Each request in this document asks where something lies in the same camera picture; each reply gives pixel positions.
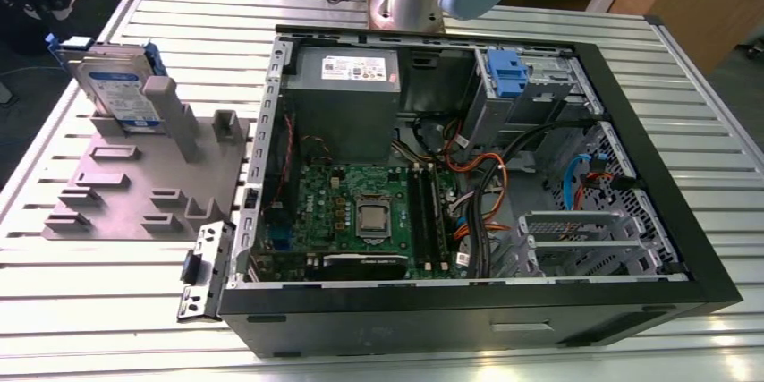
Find hard disk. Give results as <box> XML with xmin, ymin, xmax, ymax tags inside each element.
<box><xmin>45</xmin><ymin>31</ymin><xmax>169</xmax><ymax>135</ymax></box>

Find metal disk bay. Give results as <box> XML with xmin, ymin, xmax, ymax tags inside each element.
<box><xmin>517</xmin><ymin>209</ymin><xmax>688</xmax><ymax>278</ymax></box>

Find grey parts rack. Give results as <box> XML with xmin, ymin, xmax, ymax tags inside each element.
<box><xmin>40</xmin><ymin>76</ymin><xmax>252</xmax><ymax>242</ymax></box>

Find grey power supply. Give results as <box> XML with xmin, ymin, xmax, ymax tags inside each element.
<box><xmin>280</xmin><ymin>46</ymin><xmax>401</xmax><ymax>166</ymax></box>

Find green motherboard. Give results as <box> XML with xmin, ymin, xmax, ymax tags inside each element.
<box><xmin>256</xmin><ymin>162</ymin><xmax>466</xmax><ymax>283</ymax></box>

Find silver CPU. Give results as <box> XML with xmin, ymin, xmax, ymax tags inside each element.
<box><xmin>357</xmin><ymin>205</ymin><xmax>393</xmax><ymax>234</ymax></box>

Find blue plastic drive latch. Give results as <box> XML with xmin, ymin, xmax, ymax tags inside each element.
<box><xmin>485</xmin><ymin>48</ymin><xmax>530</xmax><ymax>99</ymax></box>

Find CPU socket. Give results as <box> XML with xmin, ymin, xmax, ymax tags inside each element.
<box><xmin>350</xmin><ymin>192</ymin><xmax>400</xmax><ymax>245</ymax></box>

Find black graphics card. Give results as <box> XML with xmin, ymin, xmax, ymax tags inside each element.
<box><xmin>302</xmin><ymin>252</ymin><xmax>412</xmax><ymax>283</ymax></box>

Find black RAM slot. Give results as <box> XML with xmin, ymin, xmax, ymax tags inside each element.
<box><xmin>409</xmin><ymin>162</ymin><xmax>436</xmax><ymax>272</ymax></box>
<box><xmin>428</xmin><ymin>162</ymin><xmax>450</xmax><ymax>270</ymax></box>

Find metal drive cage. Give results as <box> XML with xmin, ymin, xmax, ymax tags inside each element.
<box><xmin>464</xmin><ymin>46</ymin><xmax>601</xmax><ymax>150</ymax></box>

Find black PC case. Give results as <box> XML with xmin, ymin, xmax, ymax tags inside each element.
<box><xmin>217</xmin><ymin>23</ymin><xmax>745</xmax><ymax>360</ymax></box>

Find black chair base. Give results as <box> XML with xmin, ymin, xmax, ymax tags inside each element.
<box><xmin>734</xmin><ymin>32</ymin><xmax>764</xmax><ymax>60</ymax></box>

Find thin red wire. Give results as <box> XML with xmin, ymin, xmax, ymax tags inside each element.
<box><xmin>280</xmin><ymin>112</ymin><xmax>298</xmax><ymax>183</ymax></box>

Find metal card retention bracket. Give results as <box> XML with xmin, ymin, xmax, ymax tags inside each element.
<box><xmin>177</xmin><ymin>219</ymin><xmax>236</xmax><ymax>323</ymax></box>

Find orange wire bundle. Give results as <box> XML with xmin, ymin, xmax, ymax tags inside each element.
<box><xmin>444</xmin><ymin>151</ymin><xmax>516</xmax><ymax>242</ymax></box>

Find thick black cable bundle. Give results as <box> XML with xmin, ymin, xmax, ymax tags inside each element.
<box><xmin>462</xmin><ymin>117</ymin><xmax>598</xmax><ymax>279</ymax></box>

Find blue data wire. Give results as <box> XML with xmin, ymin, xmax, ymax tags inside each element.
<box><xmin>562</xmin><ymin>154</ymin><xmax>598</xmax><ymax>212</ymax></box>

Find red black power wire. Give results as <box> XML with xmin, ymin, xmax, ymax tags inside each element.
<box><xmin>581</xmin><ymin>170</ymin><xmax>644</xmax><ymax>193</ymax></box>

